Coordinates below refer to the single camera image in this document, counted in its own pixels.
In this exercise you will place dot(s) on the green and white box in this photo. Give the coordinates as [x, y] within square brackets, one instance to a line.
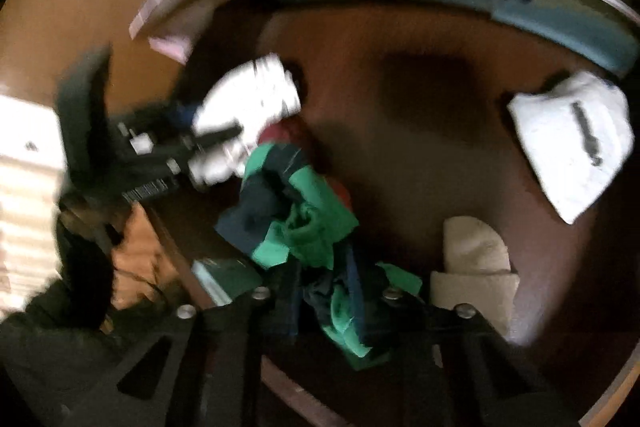
[227, 277]

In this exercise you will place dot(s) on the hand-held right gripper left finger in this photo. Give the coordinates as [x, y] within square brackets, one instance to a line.
[280, 312]

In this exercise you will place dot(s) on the white folded cloth dark stripe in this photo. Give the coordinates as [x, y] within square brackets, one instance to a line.
[565, 152]

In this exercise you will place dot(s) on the beige folded cloth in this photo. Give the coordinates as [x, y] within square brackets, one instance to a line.
[475, 257]

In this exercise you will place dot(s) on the green and navy underwear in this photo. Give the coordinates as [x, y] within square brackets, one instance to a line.
[300, 217]

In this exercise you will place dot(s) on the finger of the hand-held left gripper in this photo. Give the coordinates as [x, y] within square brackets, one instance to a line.
[184, 113]
[210, 138]

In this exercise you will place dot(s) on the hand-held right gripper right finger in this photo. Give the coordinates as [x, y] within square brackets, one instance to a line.
[425, 322]

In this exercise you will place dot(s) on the person's left forearm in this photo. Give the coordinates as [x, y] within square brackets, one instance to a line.
[60, 272]

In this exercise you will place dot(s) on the red underwear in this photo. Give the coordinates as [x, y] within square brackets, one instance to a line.
[280, 132]

